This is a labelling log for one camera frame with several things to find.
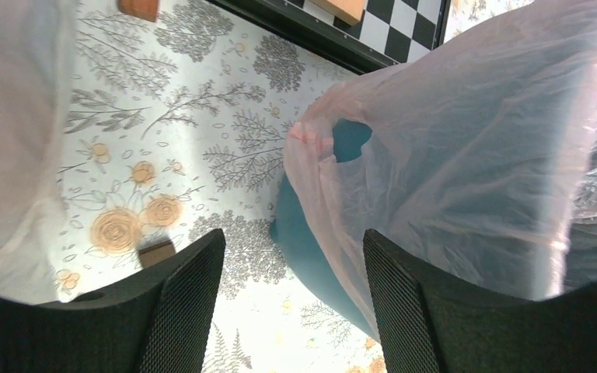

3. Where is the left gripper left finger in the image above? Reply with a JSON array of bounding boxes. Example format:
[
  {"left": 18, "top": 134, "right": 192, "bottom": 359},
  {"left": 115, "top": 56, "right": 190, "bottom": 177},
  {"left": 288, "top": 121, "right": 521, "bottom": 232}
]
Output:
[{"left": 0, "top": 229, "right": 226, "bottom": 372}]

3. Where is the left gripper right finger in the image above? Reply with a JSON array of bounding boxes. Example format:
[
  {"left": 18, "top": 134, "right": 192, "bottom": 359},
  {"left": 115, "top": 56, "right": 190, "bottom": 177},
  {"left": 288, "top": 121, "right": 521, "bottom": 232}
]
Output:
[{"left": 363, "top": 229, "right": 597, "bottom": 372}]

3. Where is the pink plastic trash bag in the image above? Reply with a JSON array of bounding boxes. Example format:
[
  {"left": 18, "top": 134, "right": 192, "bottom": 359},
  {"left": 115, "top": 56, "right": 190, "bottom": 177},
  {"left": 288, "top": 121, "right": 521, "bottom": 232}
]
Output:
[{"left": 284, "top": 1, "right": 597, "bottom": 338}]

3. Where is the teal plastic trash bin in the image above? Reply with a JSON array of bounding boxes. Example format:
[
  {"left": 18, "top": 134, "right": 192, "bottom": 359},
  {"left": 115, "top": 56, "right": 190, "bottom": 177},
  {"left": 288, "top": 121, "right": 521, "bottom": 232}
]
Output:
[{"left": 270, "top": 120, "right": 379, "bottom": 340}]

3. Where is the large translucent bag of bags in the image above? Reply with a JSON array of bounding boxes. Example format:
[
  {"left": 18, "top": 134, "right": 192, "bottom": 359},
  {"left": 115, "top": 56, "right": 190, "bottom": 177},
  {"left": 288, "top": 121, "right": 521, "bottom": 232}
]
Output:
[{"left": 0, "top": 1, "right": 75, "bottom": 304}]

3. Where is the dark brown wooden block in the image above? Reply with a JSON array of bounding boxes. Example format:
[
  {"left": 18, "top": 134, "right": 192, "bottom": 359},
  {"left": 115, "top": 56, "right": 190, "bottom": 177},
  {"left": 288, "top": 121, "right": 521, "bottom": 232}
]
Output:
[{"left": 138, "top": 241, "right": 176, "bottom": 269}]

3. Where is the floral patterned table mat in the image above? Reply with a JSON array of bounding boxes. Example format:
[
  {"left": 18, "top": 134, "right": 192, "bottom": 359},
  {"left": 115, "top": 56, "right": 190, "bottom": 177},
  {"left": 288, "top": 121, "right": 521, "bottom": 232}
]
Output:
[{"left": 51, "top": 0, "right": 536, "bottom": 373}]

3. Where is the black white checkerboard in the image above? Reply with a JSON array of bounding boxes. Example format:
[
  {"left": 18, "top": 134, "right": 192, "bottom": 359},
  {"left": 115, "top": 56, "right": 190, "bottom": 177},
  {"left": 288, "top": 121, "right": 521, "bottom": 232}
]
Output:
[{"left": 214, "top": 0, "right": 450, "bottom": 74}]

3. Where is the small brown cube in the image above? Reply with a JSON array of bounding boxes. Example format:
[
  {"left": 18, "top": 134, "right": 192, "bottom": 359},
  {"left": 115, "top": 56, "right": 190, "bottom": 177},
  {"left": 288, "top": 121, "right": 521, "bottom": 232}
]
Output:
[{"left": 117, "top": 0, "right": 160, "bottom": 23}]

